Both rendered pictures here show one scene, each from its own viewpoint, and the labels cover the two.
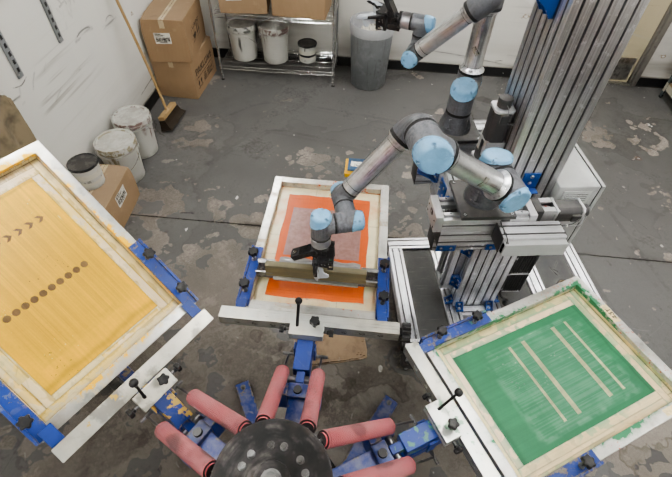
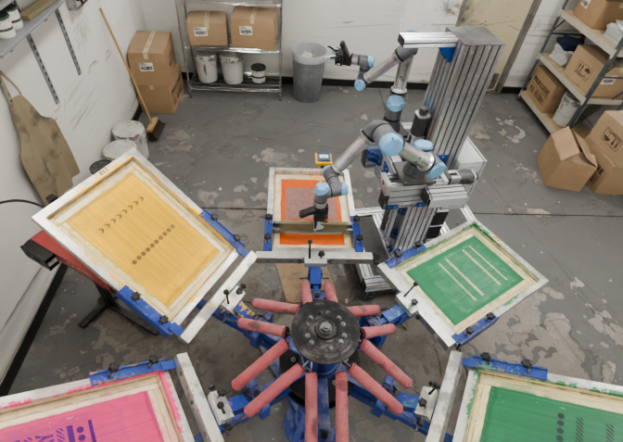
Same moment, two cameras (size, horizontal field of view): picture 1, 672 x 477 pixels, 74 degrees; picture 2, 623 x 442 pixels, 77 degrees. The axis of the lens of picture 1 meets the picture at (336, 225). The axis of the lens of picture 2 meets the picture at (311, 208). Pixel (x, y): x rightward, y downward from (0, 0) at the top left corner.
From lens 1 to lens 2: 74 cm
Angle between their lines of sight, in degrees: 7
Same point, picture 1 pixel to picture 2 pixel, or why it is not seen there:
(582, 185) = (473, 161)
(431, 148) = (390, 140)
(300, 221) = (292, 196)
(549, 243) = (456, 197)
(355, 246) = (333, 209)
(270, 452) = (321, 316)
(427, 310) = not seen: hidden behind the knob
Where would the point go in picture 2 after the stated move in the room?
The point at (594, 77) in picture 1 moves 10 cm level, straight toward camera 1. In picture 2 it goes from (476, 94) to (473, 102)
